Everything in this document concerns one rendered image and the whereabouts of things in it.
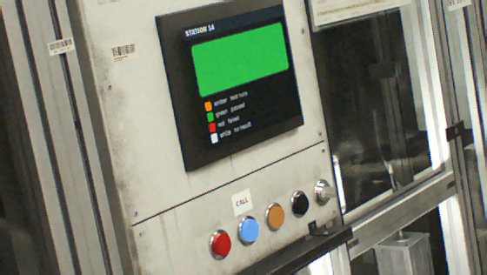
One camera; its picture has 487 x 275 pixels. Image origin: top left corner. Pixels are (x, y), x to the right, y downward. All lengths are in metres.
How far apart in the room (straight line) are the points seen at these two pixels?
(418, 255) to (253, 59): 0.86
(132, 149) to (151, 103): 0.07
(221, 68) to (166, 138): 0.12
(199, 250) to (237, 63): 0.25
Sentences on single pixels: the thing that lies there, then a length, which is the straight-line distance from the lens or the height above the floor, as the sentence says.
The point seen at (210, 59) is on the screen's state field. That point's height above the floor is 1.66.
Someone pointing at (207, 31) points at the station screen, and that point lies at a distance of 1.27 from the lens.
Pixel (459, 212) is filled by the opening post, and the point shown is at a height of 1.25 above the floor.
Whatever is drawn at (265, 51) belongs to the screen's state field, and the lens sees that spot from 1.35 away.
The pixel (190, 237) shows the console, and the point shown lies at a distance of 1.26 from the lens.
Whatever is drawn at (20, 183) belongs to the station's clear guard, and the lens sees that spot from 1.12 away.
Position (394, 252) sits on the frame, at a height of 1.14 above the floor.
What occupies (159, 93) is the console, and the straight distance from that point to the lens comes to 1.23.
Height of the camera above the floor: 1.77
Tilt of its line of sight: 10 degrees down
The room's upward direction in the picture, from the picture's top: 11 degrees counter-clockwise
